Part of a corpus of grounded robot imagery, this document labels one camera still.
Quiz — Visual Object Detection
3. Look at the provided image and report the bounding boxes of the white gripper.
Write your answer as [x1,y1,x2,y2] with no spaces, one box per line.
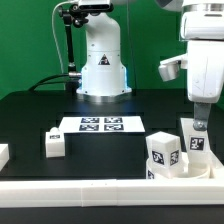
[158,40,224,131]

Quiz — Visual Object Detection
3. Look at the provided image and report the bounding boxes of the white round stool seat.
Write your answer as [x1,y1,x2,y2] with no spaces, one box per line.
[146,157,210,180]

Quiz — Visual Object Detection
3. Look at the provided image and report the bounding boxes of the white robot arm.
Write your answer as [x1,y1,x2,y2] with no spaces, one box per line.
[78,0,224,131]

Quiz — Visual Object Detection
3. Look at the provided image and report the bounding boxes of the white U-shaped obstacle fence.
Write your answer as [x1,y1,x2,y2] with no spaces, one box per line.
[0,141,224,209]

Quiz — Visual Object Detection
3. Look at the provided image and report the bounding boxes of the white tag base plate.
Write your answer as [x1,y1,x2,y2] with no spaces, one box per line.
[59,116,145,133]

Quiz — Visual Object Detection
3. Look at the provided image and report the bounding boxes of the black camera on mount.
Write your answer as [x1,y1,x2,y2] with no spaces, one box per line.
[78,0,113,13]

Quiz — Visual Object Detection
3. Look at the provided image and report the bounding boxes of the black cables on table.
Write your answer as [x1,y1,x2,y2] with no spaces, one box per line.
[27,73,82,92]

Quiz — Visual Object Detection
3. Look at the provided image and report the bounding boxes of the white camera cable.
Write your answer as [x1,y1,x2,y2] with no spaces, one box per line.
[51,0,75,74]

